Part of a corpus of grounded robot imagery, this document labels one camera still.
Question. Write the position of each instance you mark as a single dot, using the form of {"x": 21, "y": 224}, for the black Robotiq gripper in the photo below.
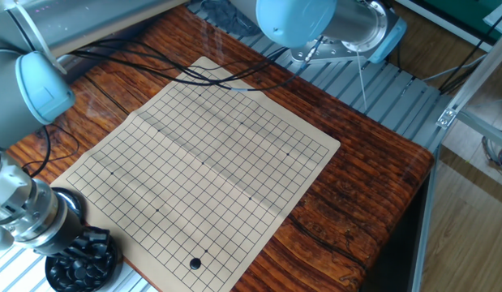
{"x": 62, "y": 239}

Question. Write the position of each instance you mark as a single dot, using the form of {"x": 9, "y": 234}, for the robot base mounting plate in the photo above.
{"x": 327, "y": 52}

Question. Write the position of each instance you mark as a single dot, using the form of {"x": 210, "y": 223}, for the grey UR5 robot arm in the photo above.
{"x": 15, "y": 101}

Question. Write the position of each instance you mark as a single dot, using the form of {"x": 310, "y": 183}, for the beige Go board mat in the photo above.
{"x": 202, "y": 174}

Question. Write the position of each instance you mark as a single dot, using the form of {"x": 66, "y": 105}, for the black bowl of stones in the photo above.
{"x": 104, "y": 271}

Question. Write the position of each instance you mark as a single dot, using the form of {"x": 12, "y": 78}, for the black bowl lid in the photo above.
{"x": 72, "y": 200}

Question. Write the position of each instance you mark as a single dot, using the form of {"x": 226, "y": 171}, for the black Go stone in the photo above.
{"x": 195, "y": 263}

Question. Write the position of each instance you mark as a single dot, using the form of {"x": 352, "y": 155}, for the dark blue towel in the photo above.
{"x": 226, "y": 16}

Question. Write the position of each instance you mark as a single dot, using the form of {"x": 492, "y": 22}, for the aluminium frame beam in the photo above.
{"x": 473, "y": 81}
{"x": 423, "y": 223}
{"x": 486, "y": 130}

